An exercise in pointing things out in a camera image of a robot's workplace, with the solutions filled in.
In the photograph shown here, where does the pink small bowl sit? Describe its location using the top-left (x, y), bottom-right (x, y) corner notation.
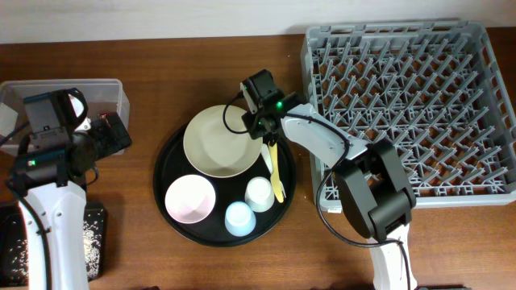
top-left (164, 175), bottom-right (216, 224)

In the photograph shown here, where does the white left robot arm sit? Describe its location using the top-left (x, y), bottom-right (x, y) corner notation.
top-left (6, 88), bottom-right (132, 289)

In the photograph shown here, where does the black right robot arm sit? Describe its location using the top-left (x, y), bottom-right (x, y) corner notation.
top-left (238, 69), bottom-right (418, 289)

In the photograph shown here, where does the clear plastic waste bin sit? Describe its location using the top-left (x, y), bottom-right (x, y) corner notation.
top-left (1, 79), bottom-right (130, 156)

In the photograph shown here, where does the grey dishwasher rack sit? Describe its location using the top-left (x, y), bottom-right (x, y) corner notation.
top-left (301, 21), bottom-right (515, 208)

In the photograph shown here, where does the white plastic utensil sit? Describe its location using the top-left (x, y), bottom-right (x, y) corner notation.
top-left (260, 143), bottom-right (273, 175)

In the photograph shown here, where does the cream plate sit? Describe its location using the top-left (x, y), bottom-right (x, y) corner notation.
top-left (183, 105), bottom-right (263, 178)

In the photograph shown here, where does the yellow plastic fork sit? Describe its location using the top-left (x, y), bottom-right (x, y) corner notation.
top-left (268, 143), bottom-right (285, 203)

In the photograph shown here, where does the white cup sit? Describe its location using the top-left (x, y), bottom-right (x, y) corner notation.
top-left (244, 176), bottom-right (275, 213)

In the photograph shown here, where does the black tray bin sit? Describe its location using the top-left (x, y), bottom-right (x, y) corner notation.
top-left (1, 201), bottom-right (107, 288)

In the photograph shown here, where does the black round tray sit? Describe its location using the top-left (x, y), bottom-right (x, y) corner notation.
top-left (152, 126), bottom-right (297, 247)

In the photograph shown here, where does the light blue cup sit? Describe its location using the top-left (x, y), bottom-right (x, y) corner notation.
top-left (224, 201), bottom-right (256, 237)

